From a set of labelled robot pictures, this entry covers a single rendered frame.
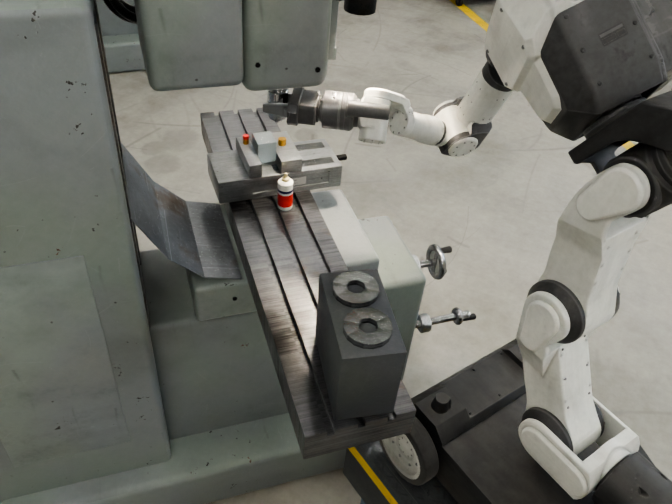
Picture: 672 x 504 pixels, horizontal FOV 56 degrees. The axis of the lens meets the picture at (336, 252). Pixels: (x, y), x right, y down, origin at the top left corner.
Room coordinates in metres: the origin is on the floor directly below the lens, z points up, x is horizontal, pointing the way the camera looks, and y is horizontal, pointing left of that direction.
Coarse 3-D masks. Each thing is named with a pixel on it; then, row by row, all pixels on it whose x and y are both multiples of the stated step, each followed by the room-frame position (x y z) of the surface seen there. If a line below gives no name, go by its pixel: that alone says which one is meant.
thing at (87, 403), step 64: (0, 0) 0.97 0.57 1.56; (64, 0) 1.00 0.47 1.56; (0, 64) 0.93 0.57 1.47; (64, 64) 0.96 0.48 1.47; (0, 128) 0.92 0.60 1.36; (64, 128) 0.95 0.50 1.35; (0, 192) 0.90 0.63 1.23; (64, 192) 0.94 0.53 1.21; (0, 256) 0.89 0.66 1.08; (64, 256) 0.93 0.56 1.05; (128, 256) 0.98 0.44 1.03; (0, 320) 0.87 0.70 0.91; (64, 320) 0.91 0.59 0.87; (128, 320) 0.97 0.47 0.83; (0, 384) 0.85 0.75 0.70; (64, 384) 0.90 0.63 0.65; (128, 384) 0.96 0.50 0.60; (0, 448) 0.83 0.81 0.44; (64, 448) 0.88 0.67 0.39; (128, 448) 0.94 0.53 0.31
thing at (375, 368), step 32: (320, 288) 0.89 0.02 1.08; (352, 288) 0.87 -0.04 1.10; (320, 320) 0.87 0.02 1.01; (352, 320) 0.78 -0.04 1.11; (384, 320) 0.79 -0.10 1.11; (320, 352) 0.85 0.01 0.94; (352, 352) 0.72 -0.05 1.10; (384, 352) 0.72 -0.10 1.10; (352, 384) 0.70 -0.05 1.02; (384, 384) 0.72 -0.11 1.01; (352, 416) 0.71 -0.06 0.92
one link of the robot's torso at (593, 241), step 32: (608, 192) 0.92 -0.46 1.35; (640, 192) 0.88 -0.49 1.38; (576, 224) 0.96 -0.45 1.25; (608, 224) 0.92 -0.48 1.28; (640, 224) 0.99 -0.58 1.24; (576, 256) 0.96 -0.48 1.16; (608, 256) 0.94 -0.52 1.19; (544, 288) 0.97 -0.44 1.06; (576, 288) 0.94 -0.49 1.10; (608, 288) 0.96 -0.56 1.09; (576, 320) 0.90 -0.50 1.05
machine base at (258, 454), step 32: (288, 416) 1.18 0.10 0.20; (192, 448) 1.03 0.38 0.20; (224, 448) 1.04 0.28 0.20; (256, 448) 1.05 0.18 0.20; (288, 448) 1.06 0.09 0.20; (96, 480) 0.89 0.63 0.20; (128, 480) 0.90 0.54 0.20; (160, 480) 0.92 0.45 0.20; (192, 480) 0.94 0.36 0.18; (224, 480) 0.97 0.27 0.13; (256, 480) 1.01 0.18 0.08; (288, 480) 1.05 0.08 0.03
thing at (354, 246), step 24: (336, 192) 1.55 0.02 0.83; (336, 216) 1.44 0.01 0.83; (336, 240) 1.33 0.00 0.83; (360, 240) 1.34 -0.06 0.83; (240, 264) 1.19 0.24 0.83; (360, 264) 1.25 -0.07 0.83; (192, 288) 1.12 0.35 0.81; (216, 288) 1.11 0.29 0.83; (240, 288) 1.13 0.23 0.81; (216, 312) 1.10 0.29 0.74; (240, 312) 1.13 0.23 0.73
